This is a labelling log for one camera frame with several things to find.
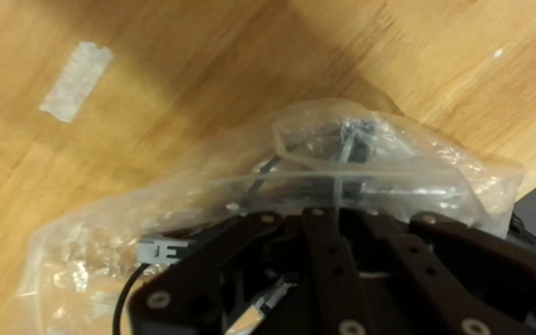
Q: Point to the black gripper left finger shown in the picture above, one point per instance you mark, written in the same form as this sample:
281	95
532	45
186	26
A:
217	260

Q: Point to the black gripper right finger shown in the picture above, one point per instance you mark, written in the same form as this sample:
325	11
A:
465	266

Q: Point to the clear plastic bag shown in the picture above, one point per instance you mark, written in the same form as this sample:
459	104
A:
186	186

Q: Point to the clear tape piece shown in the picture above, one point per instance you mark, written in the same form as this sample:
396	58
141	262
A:
74	80

